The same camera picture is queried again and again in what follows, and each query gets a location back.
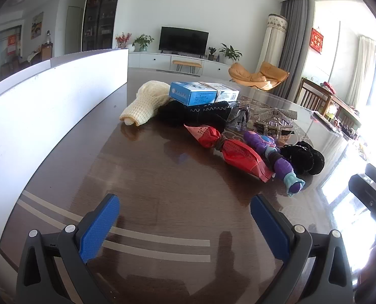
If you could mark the black knitted sock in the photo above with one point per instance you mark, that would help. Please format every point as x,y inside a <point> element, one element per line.
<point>188,114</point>

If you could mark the red snack packet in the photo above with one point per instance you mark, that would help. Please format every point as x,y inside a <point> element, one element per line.
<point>238,155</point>

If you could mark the clear frame glasses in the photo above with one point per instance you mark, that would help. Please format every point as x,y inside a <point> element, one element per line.
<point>238,118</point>

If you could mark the purple toy figure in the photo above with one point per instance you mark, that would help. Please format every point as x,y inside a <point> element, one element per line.
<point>283,166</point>

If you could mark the dark glass display cabinet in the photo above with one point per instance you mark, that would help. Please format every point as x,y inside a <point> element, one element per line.
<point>102,15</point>

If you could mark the black velvet scrunchie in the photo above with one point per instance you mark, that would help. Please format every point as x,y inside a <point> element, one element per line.
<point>308,160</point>

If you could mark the red door poster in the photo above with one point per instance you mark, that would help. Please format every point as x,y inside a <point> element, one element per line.
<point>11,44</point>

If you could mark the covered standing air conditioner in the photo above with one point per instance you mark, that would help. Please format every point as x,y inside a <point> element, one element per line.
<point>271,44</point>

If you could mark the red flowers in vase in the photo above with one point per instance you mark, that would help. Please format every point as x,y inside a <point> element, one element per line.
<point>123,39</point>

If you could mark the blue cardboard box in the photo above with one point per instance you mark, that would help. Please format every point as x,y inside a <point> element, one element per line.
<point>191,95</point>

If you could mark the green leafy potted plant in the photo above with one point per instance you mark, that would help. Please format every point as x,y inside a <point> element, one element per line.
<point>142,41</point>

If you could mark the small potted plant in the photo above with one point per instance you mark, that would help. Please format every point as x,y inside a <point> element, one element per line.
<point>211,52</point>

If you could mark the rhinestone bow hair clip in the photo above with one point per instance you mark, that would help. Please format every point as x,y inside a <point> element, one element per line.
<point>275,114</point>

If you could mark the cream knitted sock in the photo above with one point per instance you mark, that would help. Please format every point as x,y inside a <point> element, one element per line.
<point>143,104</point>

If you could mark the brown patterned glass desktop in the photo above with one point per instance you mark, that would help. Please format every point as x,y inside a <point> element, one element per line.
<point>143,171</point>

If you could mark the framed wall painting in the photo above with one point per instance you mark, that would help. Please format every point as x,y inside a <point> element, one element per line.
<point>37,25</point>

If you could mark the dark wooden chair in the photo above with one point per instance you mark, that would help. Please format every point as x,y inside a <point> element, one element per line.
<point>311,96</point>

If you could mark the white partition board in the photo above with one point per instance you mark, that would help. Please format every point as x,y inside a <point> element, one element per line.
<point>48,107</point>

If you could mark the white barcode box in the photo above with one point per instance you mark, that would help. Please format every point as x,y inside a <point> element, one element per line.
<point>227,93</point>

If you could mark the red wall hanging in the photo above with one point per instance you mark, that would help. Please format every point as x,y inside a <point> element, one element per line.
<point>317,41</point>

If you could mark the cluttered wooden sideboard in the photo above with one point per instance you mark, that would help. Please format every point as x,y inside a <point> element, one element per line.
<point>346,107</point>

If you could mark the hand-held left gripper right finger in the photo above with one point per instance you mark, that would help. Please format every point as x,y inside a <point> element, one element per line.
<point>268,228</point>

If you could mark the white television cabinet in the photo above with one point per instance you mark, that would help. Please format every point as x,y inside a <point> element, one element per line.
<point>150,60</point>

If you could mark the grey curtain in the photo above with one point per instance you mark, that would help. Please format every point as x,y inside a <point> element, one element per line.
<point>292,44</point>

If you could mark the orange top bench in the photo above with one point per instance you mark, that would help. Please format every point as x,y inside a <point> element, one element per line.
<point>186,64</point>

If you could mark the large potted plant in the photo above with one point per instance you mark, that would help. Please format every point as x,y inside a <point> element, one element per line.
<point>229,53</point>

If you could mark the black flat television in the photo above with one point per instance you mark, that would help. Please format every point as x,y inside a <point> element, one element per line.
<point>183,41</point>

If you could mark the orange lounge chair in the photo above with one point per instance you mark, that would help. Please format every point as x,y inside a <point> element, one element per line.
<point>257,76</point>

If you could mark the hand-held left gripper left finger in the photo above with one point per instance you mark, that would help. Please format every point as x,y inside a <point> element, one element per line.
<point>99,224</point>

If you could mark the white sheer curtain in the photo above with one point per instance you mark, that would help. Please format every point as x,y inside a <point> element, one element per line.
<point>362,69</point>

